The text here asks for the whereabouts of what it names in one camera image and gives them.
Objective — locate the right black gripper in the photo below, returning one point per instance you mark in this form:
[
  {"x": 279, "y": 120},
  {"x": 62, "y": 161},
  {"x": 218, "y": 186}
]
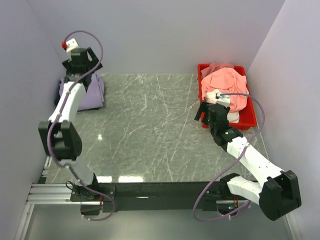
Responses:
[{"x": 203, "y": 107}]

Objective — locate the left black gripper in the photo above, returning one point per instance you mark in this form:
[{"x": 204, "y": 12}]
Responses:
[{"x": 90, "y": 55}]

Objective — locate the lavender t shirt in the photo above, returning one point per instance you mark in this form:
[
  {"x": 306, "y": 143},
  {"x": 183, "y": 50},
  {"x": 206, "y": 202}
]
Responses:
[{"x": 94, "y": 96}]

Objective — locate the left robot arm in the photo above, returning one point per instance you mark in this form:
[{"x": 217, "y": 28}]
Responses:
[{"x": 59, "y": 137}]

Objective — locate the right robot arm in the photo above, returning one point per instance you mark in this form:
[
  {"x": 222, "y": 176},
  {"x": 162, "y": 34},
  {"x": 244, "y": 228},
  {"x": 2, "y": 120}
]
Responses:
[{"x": 276, "y": 191}]

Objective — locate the white t shirt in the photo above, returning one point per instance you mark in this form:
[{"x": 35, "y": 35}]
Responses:
[{"x": 235, "y": 116}]

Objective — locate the pink t shirt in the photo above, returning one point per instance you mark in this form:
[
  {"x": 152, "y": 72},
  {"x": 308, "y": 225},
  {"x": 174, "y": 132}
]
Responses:
[{"x": 226, "y": 80}]

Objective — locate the red plastic bin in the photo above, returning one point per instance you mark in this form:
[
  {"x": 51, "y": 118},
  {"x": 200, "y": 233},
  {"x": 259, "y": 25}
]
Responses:
[{"x": 247, "y": 116}]

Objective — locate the folded black t shirt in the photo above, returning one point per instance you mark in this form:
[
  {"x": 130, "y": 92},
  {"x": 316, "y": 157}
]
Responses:
[{"x": 56, "y": 102}]

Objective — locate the black base crossbar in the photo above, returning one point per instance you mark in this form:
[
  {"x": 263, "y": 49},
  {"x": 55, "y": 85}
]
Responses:
[{"x": 148, "y": 196}]

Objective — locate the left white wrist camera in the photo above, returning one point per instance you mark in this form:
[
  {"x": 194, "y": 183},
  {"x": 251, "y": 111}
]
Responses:
[{"x": 69, "y": 45}]

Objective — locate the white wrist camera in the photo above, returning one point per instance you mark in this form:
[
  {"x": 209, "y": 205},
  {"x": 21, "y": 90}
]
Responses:
[
  {"x": 69, "y": 45},
  {"x": 223, "y": 100}
]

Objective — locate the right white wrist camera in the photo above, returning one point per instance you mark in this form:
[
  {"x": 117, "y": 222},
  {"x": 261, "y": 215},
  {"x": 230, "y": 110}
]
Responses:
[{"x": 223, "y": 100}]

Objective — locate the aluminium frame rail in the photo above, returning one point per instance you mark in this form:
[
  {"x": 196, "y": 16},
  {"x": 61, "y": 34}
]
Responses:
[{"x": 46, "y": 194}]

